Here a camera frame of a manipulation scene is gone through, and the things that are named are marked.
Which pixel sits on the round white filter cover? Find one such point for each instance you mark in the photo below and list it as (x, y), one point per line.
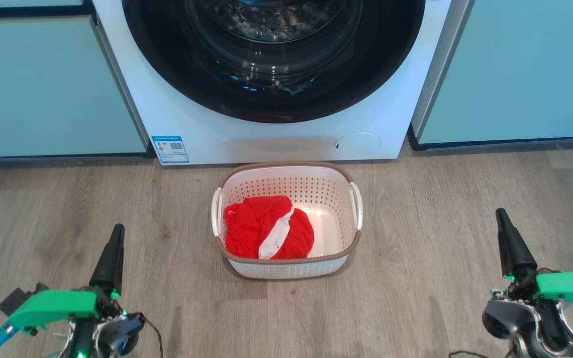
(357, 145)

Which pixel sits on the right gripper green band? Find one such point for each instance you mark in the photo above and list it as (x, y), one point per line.
(570, 288)

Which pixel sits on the white front-load washing machine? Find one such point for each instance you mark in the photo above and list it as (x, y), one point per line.
(192, 124)

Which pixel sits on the light blue cabinet right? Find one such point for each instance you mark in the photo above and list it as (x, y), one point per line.
(515, 74)

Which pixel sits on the blue energy label sticker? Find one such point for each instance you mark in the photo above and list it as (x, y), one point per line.
(170, 149)

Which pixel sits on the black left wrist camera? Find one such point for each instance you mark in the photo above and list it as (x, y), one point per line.
(18, 298)

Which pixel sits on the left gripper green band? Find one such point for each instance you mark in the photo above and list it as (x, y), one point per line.
(57, 306)

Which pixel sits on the white perforated basket brown rim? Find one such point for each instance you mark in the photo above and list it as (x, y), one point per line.
(316, 189)

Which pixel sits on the pale grey cabinet side panel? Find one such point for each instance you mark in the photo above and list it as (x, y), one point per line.
(438, 74)

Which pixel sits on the stainless steel washing machine drum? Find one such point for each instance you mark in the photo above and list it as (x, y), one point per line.
(266, 25)

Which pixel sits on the washing machine glass door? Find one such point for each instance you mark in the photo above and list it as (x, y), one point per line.
(167, 74)

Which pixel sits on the teal cabinet front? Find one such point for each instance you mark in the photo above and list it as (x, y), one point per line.
(43, 89)

